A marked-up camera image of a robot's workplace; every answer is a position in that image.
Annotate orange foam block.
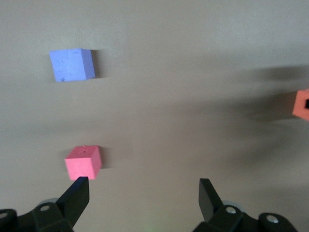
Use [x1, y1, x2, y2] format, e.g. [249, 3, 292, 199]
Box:
[292, 88, 309, 121]

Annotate pink foam block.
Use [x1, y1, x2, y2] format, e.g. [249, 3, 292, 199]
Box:
[64, 145, 102, 181]

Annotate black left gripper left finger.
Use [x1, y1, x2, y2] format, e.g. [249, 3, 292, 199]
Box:
[0, 177, 90, 232]

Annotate blue foam block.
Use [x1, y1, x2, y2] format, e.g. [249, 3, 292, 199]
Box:
[49, 48, 96, 83]

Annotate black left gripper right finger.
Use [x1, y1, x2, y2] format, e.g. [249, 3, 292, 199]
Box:
[193, 178, 296, 232]

